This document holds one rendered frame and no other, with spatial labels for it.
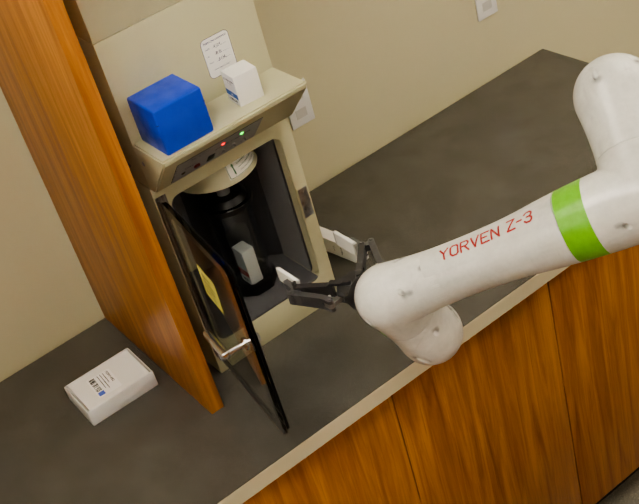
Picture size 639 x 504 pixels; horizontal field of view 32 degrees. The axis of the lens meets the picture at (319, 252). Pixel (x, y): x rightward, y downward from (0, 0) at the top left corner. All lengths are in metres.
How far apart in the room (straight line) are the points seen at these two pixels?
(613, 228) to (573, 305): 1.01
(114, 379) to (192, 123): 0.67
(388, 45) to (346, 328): 0.85
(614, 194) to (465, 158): 1.26
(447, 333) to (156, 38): 0.73
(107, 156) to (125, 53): 0.19
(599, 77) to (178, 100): 0.72
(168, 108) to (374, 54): 1.04
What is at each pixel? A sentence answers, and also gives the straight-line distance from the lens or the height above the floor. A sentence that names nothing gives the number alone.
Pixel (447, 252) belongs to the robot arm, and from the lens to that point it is 1.71.
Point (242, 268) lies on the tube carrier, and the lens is 2.39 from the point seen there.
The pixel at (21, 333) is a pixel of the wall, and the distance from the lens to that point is 2.65.
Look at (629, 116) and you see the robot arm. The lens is 1.65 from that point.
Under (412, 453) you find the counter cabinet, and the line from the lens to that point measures 2.45.
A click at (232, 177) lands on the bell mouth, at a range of 2.24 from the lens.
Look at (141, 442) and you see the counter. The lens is 2.32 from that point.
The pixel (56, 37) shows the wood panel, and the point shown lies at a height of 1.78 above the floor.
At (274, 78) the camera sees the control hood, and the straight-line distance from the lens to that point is 2.15.
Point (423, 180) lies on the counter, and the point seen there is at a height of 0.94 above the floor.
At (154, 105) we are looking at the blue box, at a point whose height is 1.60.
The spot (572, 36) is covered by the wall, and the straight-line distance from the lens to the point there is 3.41.
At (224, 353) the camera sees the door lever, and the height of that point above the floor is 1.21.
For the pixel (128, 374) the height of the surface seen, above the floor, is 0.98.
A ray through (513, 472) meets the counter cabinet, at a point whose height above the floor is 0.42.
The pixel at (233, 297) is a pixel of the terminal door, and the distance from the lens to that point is 1.92.
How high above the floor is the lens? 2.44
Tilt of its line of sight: 35 degrees down
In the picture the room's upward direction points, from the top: 17 degrees counter-clockwise
